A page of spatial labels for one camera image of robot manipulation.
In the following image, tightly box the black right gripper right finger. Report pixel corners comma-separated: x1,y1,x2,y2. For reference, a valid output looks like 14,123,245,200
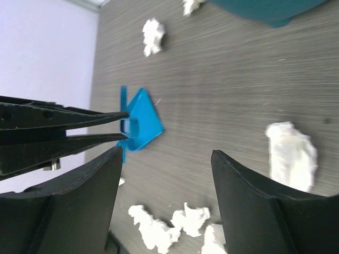
211,150,338,253

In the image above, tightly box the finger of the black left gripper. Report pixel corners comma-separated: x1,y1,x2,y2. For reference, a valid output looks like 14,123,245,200
1,133,127,176
1,96,129,131

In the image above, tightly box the blue plastic dustpan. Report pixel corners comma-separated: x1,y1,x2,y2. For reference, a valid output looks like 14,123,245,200
117,86,165,163

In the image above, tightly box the crumpled white paper scrap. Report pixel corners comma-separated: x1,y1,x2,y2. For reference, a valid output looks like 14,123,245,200
183,0,205,16
201,223,227,254
265,122,318,193
128,205,182,254
170,202,211,238
142,18,166,57

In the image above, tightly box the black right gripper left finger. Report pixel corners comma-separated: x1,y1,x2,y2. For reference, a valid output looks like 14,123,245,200
1,147,122,254

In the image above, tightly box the teal plastic waste bin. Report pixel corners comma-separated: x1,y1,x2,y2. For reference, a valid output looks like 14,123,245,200
211,0,326,28

